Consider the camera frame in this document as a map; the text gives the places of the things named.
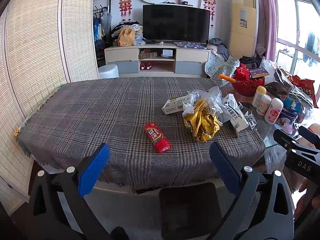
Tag tall cardboard box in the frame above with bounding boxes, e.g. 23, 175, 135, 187
229, 0, 259, 59

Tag yellow wrapper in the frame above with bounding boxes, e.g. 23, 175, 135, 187
183, 100, 221, 142

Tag pink curtain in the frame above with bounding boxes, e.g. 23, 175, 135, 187
261, 0, 277, 61

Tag yellow cap white bottle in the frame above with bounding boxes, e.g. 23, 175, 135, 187
252, 86, 267, 108

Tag orange handle stick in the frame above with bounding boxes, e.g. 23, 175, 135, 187
219, 74, 236, 83

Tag dark square trash bin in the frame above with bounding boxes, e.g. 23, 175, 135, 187
159, 183, 222, 239

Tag white green medicine box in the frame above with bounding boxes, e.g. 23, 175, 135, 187
162, 95, 191, 115

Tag blue cookie tin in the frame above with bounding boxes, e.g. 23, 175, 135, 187
277, 107, 299, 125

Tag red snack bag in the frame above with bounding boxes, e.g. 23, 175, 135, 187
292, 75, 318, 108

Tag clear plastic bag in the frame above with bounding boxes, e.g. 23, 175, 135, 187
182, 86, 225, 122
264, 145, 286, 174

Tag red shoes on shelf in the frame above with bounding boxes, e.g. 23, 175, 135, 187
140, 62, 152, 70

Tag white milk carton box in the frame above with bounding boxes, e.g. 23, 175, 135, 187
222, 94, 249, 137

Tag red plastic basket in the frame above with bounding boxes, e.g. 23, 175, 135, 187
232, 63, 265, 97

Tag torn white carton piece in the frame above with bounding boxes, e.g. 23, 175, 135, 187
244, 111, 257, 129

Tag grey plaid tablecloth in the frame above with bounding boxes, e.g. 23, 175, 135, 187
16, 76, 266, 188

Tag red candy tube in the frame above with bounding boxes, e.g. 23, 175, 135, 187
144, 122, 171, 154

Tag pink label white bottle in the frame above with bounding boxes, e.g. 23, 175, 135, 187
264, 98, 283, 125

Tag bamboo folding screen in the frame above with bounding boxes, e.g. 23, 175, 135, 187
1, 0, 98, 208

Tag yellow plush toy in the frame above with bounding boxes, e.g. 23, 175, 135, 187
117, 28, 135, 47

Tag clear plastic bag hanging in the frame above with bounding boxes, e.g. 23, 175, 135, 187
264, 145, 286, 174

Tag person's right hand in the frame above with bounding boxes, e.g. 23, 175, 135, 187
293, 179, 320, 218

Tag beige grey TV cabinet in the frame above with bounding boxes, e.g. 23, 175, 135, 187
104, 43, 211, 77

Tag white round stool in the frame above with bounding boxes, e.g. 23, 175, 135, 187
98, 64, 119, 79

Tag black flat television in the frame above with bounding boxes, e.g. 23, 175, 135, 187
142, 4, 210, 43

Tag blue snack bag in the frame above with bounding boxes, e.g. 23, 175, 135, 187
279, 95, 304, 113

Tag white cream bottle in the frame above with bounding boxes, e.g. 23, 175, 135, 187
257, 94, 272, 116

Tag dark book on basket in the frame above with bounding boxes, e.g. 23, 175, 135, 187
249, 67, 269, 79

